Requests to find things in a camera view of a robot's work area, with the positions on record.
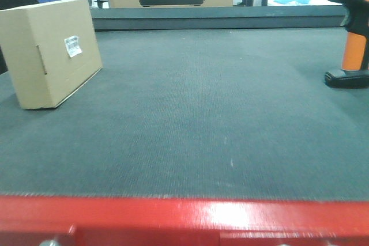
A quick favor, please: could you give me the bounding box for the light blue plastic tray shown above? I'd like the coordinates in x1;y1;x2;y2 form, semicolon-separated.
273;0;310;6

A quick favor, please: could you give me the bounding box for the small brown cardboard package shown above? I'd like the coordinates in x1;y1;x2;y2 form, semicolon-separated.
1;0;103;109

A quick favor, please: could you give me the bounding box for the white barcode label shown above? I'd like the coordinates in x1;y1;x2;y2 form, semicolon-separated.
64;35;82;58

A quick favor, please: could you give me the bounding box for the dark grey table mat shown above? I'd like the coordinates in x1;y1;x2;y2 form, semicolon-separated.
1;28;368;200

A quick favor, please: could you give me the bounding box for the raised grey table ledge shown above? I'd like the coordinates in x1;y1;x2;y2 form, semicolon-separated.
91;6;347;31

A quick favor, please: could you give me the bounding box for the orange black barcode scanner gun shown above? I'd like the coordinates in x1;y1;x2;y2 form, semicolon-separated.
325;0;368;88

